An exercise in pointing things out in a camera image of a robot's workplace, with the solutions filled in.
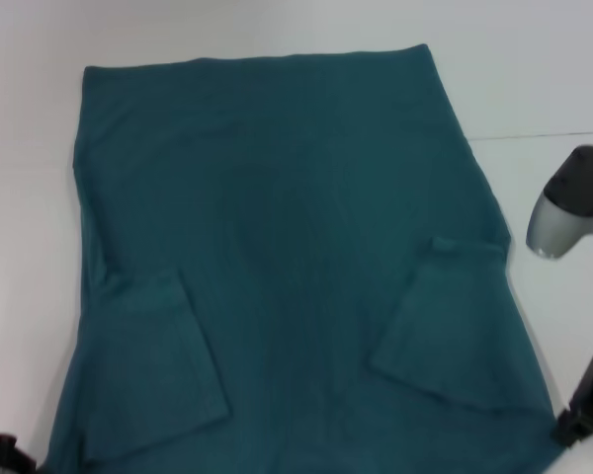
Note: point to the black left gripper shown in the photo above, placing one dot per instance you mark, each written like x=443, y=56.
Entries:
x=2, y=456

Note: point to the teal blue shirt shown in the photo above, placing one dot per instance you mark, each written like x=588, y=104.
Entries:
x=286, y=271

